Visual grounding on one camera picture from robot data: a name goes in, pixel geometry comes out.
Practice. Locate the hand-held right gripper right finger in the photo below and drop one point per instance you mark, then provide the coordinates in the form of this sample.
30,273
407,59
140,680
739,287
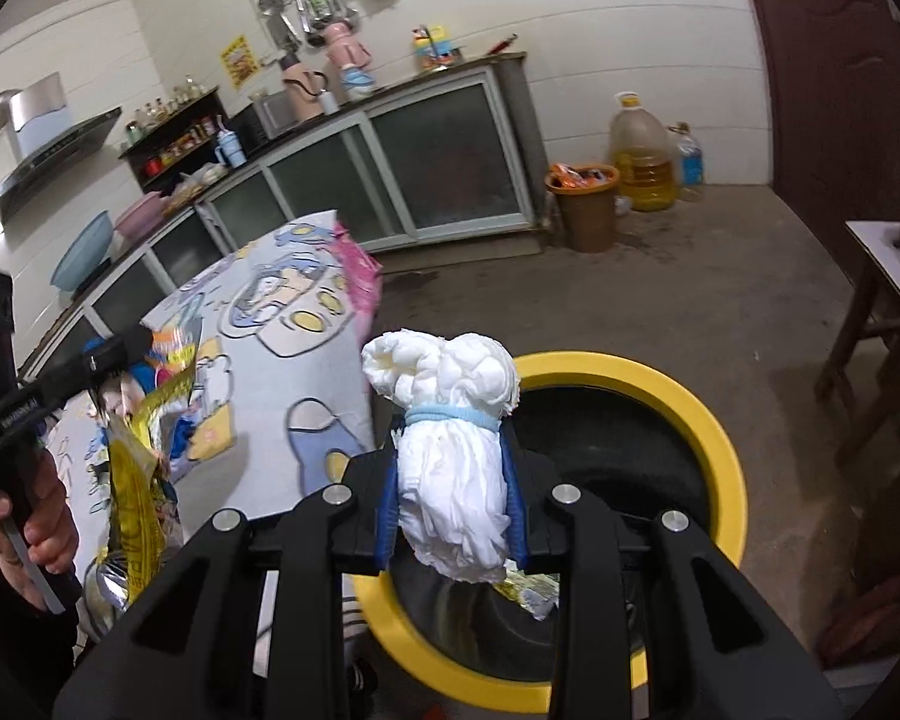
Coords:
517,517

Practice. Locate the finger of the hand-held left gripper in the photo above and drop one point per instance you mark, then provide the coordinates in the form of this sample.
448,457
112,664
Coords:
116,352

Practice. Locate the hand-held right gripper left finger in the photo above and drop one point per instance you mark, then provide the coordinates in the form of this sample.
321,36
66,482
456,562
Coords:
387,517

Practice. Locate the yellow snack wrapper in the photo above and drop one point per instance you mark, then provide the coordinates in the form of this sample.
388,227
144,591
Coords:
139,495

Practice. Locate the black bin with yellow rim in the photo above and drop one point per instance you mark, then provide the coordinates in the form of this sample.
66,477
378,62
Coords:
709,427

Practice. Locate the person's left forearm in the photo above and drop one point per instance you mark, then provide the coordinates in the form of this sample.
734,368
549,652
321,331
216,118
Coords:
7,652

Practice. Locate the person's left hand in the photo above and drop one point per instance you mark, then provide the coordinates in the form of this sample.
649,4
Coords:
49,517

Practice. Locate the crumpled yellow wrapper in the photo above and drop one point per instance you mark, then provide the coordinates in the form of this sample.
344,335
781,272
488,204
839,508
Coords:
531,592

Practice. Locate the blue plastic basin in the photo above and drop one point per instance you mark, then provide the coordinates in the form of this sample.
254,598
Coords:
82,251

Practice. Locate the pink plastic basin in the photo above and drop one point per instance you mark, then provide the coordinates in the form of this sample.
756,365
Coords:
141,216

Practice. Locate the cartoon printed tablecloth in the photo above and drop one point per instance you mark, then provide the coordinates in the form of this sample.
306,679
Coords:
270,300

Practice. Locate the white plastic bag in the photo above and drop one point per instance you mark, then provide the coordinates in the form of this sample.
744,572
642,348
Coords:
195,184

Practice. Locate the black spice shelf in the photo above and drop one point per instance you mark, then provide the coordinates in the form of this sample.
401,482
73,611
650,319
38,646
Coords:
157,165

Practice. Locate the row of seasoning bottles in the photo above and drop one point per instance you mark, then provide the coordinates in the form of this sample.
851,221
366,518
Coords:
176,136

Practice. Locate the silver range hood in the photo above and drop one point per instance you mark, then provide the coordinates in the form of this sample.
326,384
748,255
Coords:
37,135

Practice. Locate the blue cup with lid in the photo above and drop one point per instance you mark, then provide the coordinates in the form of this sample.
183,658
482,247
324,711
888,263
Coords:
231,144

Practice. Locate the pink packet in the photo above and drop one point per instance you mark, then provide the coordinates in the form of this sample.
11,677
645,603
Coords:
364,277

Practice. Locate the grey microwave oven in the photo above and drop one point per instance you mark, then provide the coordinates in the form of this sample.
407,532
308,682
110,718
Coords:
281,112

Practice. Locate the brown wastebasket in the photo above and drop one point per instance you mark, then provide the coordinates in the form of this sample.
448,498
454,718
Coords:
585,217

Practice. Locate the pink thermos kettle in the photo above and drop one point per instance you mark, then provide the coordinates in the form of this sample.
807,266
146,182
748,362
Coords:
305,90

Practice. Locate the small white cup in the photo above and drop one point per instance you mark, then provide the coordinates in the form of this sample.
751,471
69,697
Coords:
328,103

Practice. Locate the kitchen cabinet with glass doors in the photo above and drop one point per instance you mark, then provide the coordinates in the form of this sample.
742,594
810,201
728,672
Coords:
435,157

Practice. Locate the pink figure toy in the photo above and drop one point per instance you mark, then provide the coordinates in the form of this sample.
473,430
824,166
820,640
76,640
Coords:
347,60

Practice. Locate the large cooking oil jug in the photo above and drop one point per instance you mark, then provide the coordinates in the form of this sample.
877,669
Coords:
643,165

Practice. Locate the blue water bottle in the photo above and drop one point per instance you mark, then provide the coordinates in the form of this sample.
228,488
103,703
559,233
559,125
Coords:
688,161

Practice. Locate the wooden stool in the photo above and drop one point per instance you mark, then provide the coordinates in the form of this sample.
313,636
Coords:
870,270

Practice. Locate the yellow cartoon toy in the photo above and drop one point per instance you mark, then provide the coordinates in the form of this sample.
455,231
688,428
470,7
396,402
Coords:
436,49

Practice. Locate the dark brown door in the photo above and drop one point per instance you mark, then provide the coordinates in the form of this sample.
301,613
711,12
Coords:
817,90

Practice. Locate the yellow wall poster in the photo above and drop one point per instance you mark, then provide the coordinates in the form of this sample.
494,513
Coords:
239,60

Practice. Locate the wall rack with utensils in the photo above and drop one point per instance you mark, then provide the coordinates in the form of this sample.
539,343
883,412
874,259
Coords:
311,11

